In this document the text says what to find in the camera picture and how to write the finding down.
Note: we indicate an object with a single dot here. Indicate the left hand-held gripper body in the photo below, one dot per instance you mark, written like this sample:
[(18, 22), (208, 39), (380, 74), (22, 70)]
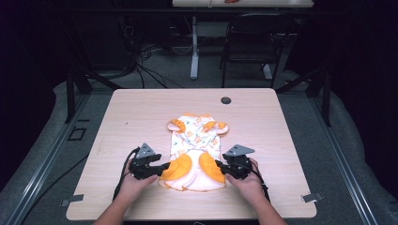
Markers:
[(142, 162)]

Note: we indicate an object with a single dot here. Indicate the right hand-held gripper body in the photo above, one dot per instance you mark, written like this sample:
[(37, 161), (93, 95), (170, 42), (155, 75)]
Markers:
[(238, 161)]

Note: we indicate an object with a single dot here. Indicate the orange and white baby romper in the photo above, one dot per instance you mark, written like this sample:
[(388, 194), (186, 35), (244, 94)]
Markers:
[(195, 153)]

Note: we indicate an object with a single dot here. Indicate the person's left hand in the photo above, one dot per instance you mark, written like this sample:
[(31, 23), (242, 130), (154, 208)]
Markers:
[(136, 186)]

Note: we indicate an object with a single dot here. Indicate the person's right hand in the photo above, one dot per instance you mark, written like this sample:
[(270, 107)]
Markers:
[(247, 186)]

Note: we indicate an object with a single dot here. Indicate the black tape square outline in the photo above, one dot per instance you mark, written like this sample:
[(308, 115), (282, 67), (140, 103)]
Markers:
[(77, 133)]

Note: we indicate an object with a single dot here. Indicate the grey tape piece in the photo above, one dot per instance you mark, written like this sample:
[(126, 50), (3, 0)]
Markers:
[(312, 197), (72, 200)]

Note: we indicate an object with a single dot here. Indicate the black metal stand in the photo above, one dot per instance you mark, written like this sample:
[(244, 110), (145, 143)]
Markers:
[(313, 87), (78, 84)]

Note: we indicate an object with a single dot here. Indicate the black folding chair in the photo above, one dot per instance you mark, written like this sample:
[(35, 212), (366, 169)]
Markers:
[(255, 47)]

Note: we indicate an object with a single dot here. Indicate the white table leg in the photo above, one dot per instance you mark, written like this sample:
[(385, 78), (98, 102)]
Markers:
[(194, 50)]

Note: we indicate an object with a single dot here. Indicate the aluminium floor rail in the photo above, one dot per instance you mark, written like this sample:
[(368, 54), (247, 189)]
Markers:
[(344, 168), (40, 168)]

